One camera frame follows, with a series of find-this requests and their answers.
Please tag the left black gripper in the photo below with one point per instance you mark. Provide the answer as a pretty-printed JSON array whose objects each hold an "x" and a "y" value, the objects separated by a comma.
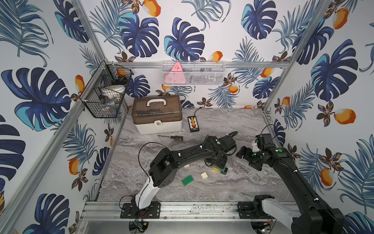
[{"x": 219, "y": 163}]

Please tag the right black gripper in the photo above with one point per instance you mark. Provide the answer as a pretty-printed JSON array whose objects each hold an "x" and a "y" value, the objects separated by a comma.
[{"x": 246, "y": 156}]

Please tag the dark green long lego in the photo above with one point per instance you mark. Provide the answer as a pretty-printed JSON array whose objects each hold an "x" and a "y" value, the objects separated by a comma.
[
  {"x": 188, "y": 180},
  {"x": 224, "y": 169}
]

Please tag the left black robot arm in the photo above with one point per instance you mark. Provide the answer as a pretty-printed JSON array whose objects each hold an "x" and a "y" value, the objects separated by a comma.
[{"x": 165, "y": 165}]

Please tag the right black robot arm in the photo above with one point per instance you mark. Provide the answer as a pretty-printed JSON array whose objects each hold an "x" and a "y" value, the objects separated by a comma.
[{"x": 315, "y": 216}]

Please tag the cream lego lower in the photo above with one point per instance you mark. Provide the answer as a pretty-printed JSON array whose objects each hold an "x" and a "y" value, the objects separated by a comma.
[{"x": 204, "y": 175}]

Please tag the black remote control box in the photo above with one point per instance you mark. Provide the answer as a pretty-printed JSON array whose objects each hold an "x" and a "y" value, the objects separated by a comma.
[{"x": 193, "y": 124}]

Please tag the brown lidded storage box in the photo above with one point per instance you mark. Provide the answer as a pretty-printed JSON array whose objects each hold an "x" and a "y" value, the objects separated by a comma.
[{"x": 157, "y": 114}]

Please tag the pink triangle object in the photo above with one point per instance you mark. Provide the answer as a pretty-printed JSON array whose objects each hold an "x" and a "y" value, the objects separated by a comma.
[{"x": 175, "y": 76}]

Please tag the white object in basket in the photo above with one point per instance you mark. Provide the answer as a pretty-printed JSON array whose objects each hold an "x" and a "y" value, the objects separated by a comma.
[{"x": 113, "y": 91}]

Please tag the yellow handled screwdriver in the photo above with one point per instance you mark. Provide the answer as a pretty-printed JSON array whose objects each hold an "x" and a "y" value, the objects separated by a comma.
[{"x": 180, "y": 138}]

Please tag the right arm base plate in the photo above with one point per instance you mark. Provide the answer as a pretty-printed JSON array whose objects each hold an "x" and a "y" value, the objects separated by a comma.
[{"x": 257, "y": 210}]

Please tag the clear wall shelf tray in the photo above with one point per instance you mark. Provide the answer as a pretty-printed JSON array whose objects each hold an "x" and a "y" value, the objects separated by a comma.
[{"x": 198, "y": 73}]

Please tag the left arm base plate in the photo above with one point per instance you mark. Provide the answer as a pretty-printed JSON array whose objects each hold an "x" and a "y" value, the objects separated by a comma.
[{"x": 140, "y": 210}]

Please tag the black wire basket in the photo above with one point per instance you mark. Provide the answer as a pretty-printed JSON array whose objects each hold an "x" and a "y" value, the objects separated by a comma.
[{"x": 107, "y": 74}]

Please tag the aluminium front rail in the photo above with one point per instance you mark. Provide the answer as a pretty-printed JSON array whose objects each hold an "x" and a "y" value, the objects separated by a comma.
[{"x": 175, "y": 211}]

